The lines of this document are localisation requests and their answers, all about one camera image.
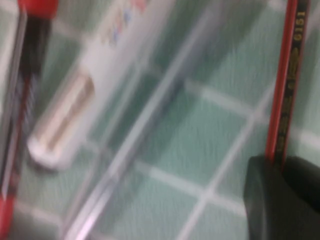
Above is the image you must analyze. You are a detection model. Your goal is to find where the white marker with brown label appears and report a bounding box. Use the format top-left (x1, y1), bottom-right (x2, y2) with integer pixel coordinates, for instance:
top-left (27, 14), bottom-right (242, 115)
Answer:
top-left (26, 0), bottom-right (163, 172)

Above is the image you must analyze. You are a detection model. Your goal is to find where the clear transparent gel pen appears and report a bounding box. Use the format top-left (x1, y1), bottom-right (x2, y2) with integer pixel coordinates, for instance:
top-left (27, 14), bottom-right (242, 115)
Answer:
top-left (59, 7), bottom-right (221, 240)

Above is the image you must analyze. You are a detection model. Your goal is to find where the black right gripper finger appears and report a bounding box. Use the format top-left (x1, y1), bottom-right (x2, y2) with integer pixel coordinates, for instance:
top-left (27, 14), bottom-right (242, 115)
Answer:
top-left (243, 154), bottom-right (320, 240)

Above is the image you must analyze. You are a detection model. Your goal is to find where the red and black pen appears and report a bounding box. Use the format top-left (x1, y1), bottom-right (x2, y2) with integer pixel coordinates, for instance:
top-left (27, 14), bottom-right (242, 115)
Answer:
top-left (0, 0), bottom-right (59, 240)

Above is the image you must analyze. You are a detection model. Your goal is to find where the red pencil with eraser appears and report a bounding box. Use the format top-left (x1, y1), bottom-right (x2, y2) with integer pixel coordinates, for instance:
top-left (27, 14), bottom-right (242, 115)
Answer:
top-left (264, 0), bottom-right (312, 173)

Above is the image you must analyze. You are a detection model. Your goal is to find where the green checked tablecloth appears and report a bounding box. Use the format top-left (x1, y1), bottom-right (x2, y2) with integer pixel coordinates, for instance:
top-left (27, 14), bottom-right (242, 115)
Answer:
top-left (0, 0), bottom-right (320, 240)

